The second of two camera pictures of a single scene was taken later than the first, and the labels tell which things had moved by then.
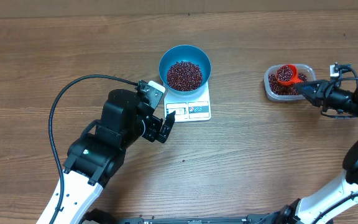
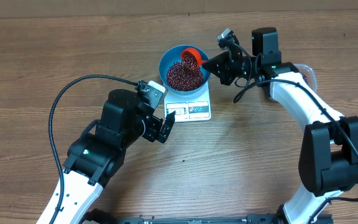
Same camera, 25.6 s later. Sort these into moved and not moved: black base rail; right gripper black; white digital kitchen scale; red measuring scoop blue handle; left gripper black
Moved: red measuring scoop blue handle; right gripper black
Not moved: white digital kitchen scale; black base rail; left gripper black
